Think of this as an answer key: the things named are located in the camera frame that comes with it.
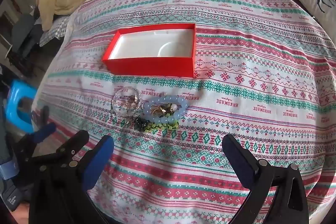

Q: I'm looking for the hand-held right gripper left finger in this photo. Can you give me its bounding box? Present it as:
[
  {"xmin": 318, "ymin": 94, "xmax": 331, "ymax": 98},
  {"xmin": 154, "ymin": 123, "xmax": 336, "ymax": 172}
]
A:
[{"xmin": 28, "ymin": 135, "xmax": 115, "ymax": 224}]

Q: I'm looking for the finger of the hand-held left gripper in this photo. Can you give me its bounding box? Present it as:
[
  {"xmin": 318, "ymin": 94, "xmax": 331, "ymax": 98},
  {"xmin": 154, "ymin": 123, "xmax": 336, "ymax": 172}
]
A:
[
  {"xmin": 25, "ymin": 130, "xmax": 90, "ymax": 165},
  {"xmin": 31, "ymin": 106, "xmax": 57, "ymax": 141}
]

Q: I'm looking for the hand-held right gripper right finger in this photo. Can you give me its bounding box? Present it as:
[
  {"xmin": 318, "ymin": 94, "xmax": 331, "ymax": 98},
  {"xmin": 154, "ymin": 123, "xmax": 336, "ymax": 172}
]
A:
[{"xmin": 223, "ymin": 134, "xmax": 310, "ymax": 224}]

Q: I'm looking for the black beaded ring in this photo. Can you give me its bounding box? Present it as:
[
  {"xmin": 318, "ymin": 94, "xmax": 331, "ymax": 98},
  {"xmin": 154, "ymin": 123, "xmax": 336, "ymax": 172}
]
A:
[{"xmin": 135, "ymin": 119, "xmax": 147, "ymax": 132}]

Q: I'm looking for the clear bead bracelet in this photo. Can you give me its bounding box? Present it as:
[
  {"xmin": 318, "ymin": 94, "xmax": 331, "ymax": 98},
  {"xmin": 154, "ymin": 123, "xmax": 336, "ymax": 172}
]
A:
[{"xmin": 112, "ymin": 86, "xmax": 143, "ymax": 116}]

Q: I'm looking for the rose gold ring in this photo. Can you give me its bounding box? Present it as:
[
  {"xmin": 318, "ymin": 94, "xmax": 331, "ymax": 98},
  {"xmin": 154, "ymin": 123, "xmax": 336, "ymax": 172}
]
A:
[{"xmin": 123, "ymin": 95, "xmax": 138, "ymax": 109}]

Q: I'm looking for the green bead corded bracelet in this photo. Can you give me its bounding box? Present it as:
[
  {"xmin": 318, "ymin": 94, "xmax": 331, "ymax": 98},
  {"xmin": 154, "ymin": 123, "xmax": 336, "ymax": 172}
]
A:
[{"xmin": 133, "ymin": 116, "xmax": 179, "ymax": 134}]

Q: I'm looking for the pale blue bead bracelet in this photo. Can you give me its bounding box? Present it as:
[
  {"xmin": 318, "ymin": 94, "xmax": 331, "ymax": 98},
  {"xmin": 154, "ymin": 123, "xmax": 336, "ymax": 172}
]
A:
[{"xmin": 143, "ymin": 95, "xmax": 186, "ymax": 130}]

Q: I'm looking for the red cardboard box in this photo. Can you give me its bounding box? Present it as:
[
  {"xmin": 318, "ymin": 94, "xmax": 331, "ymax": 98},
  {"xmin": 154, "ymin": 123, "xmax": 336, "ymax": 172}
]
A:
[{"xmin": 102, "ymin": 23, "xmax": 196, "ymax": 78}]

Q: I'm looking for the blue plastic stool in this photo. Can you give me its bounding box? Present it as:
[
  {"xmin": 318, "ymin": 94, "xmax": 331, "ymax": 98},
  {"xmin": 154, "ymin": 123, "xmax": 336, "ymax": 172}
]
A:
[{"xmin": 5, "ymin": 80, "xmax": 37, "ymax": 132}]

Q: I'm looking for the patterned bed sheet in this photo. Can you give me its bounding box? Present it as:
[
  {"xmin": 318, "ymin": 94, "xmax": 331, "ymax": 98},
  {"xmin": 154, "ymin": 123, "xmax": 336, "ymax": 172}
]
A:
[{"xmin": 31, "ymin": 0, "xmax": 334, "ymax": 224}]

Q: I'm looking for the checked grey sheet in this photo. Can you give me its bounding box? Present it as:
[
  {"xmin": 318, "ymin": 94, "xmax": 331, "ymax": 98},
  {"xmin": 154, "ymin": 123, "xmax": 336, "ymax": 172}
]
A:
[{"xmin": 39, "ymin": 15, "xmax": 72, "ymax": 47}]

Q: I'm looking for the dark clothes pile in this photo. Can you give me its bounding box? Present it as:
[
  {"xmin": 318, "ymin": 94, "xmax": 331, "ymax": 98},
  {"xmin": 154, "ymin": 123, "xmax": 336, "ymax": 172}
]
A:
[{"xmin": 10, "ymin": 6, "xmax": 45, "ymax": 56}]

